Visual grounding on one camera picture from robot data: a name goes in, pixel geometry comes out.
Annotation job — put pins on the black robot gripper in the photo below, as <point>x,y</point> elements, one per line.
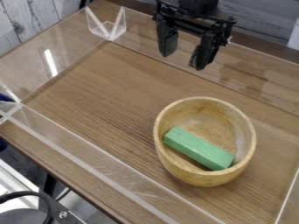
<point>199,18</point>

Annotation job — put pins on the brown wooden bowl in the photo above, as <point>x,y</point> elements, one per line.
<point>220,123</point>

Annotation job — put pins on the green rectangular block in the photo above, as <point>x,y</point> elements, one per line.
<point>202,151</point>

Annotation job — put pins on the clear acrylic corner bracket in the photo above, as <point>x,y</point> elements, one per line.
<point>107,30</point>

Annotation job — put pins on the clear acrylic tray walls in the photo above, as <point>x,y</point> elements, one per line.
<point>87,96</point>

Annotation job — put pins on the black metal bracket with screw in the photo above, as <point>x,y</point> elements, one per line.
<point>62,214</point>

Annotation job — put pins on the black table leg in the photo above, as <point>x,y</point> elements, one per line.
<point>50,185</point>

